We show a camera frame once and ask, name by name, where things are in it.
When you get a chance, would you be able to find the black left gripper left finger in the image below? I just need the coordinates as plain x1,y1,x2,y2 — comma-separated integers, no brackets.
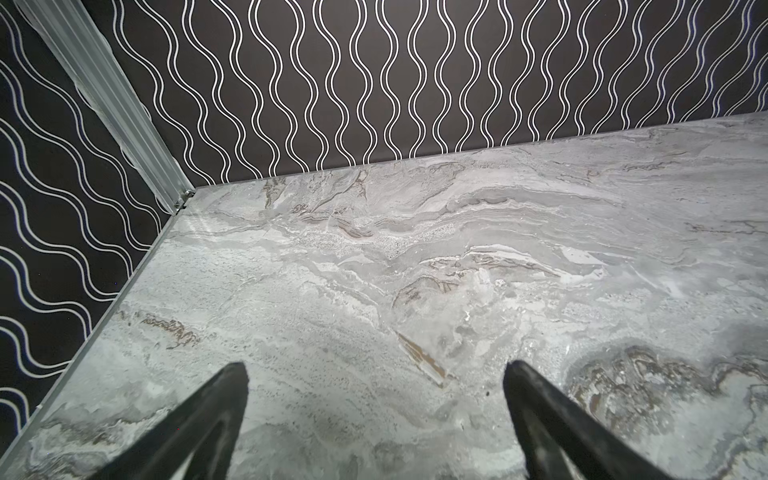
91,362,249,479

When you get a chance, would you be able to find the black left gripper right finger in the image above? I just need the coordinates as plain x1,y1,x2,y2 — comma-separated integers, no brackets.
503,360,670,479

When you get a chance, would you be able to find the aluminium corner frame post left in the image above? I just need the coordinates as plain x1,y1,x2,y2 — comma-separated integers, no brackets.
15,0,194,215

